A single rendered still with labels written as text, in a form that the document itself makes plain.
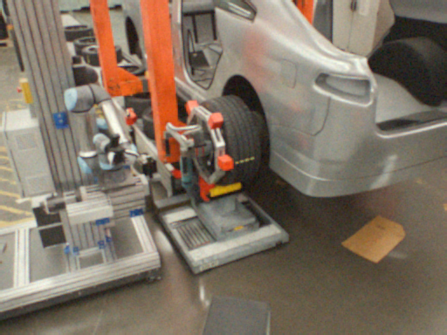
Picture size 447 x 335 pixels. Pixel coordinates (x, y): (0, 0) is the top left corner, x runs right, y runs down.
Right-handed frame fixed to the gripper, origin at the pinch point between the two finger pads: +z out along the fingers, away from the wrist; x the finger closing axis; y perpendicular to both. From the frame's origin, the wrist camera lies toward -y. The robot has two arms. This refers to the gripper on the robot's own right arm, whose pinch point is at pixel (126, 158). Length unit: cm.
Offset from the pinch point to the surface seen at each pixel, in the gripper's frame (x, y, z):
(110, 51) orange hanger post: -118, 2, -293
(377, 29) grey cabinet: -545, -28, -251
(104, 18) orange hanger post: -112, -32, -294
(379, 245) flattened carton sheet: -200, 97, 35
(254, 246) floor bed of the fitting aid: -115, 101, -16
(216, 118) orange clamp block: -81, -1, -35
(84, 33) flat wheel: -249, 49, -731
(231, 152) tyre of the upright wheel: -88, 20, -23
